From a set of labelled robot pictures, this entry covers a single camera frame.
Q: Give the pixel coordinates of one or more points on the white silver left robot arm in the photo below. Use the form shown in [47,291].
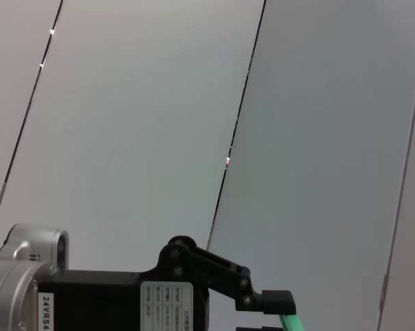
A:
[7,296]

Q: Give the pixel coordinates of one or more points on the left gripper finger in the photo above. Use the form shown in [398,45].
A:
[259,329]
[276,303]

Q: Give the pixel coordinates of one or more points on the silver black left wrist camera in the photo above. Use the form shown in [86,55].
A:
[31,241]

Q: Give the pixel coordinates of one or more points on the green utility knife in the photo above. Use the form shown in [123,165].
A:
[292,322]

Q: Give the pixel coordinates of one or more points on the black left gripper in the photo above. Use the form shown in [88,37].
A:
[107,303]

